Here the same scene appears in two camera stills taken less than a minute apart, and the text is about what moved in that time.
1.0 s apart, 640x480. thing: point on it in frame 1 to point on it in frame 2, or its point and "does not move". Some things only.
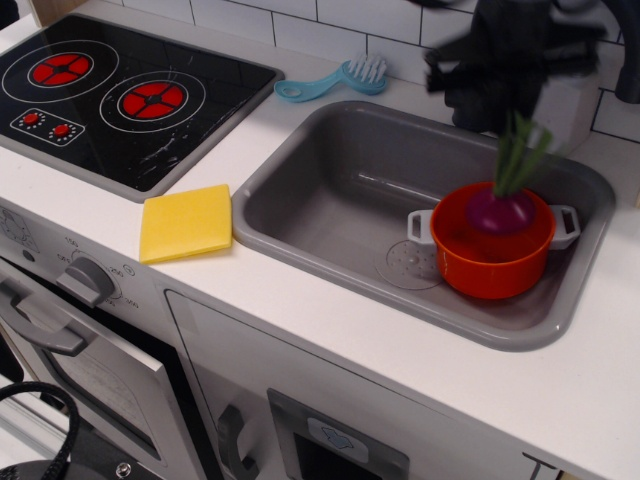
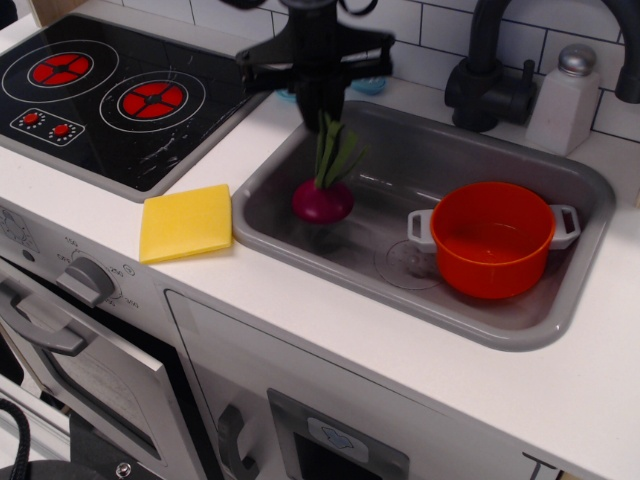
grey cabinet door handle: (229, 423) does not move
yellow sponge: (186, 223) does not move
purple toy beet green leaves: (504, 209) to (327, 198)
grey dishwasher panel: (307, 444) does not move
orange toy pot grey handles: (492, 265) does not move
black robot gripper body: (498, 68) to (317, 57)
